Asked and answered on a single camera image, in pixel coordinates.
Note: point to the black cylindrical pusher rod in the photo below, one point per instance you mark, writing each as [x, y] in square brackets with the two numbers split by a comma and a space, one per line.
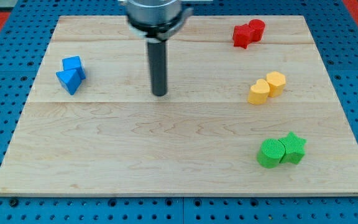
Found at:
[157, 56]

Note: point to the blue cube block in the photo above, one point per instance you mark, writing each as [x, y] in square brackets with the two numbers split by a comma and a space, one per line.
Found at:
[75, 63]

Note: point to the red star block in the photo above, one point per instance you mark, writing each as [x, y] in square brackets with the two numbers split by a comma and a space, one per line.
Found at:
[243, 35]

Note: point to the blue triangular prism block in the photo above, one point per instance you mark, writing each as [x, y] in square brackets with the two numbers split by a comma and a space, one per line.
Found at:
[70, 80]

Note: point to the light wooden board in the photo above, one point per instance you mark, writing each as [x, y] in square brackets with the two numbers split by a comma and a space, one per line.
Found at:
[113, 138]

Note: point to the red cylinder block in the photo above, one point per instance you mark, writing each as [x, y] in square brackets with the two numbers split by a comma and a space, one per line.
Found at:
[258, 26]

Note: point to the yellow heart block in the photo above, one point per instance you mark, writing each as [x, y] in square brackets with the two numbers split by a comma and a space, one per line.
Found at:
[259, 92]

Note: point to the yellow hexagon block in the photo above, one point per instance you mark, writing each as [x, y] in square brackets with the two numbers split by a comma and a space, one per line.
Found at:
[277, 82]

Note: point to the green cylinder block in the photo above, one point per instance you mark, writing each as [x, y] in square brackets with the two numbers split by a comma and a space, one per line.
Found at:
[270, 153]

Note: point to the green star block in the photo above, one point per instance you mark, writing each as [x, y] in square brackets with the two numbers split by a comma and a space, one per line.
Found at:
[294, 148]

